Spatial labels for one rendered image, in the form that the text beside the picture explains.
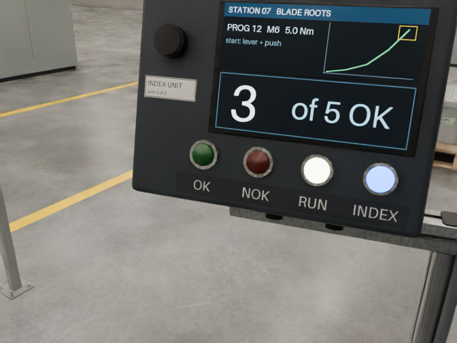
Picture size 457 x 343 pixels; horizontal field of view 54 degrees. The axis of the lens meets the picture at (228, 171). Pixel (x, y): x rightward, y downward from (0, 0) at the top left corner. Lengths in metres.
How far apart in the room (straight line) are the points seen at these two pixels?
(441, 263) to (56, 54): 6.43
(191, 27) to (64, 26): 6.38
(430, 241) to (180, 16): 0.31
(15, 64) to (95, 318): 4.83
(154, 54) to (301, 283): 1.77
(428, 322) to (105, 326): 1.53
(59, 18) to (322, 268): 5.35
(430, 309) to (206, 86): 0.31
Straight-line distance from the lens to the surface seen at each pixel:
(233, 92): 0.39
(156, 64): 0.42
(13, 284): 2.17
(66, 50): 6.81
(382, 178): 0.37
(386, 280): 2.22
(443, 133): 3.67
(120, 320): 1.92
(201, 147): 0.39
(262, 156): 0.38
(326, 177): 0.37
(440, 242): 0.47
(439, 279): 0.49
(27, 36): 6.47
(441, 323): 0.52
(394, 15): 0.38
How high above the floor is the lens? 1.26
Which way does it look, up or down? 24 degrees down
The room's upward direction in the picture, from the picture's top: 1 degrees clockwise
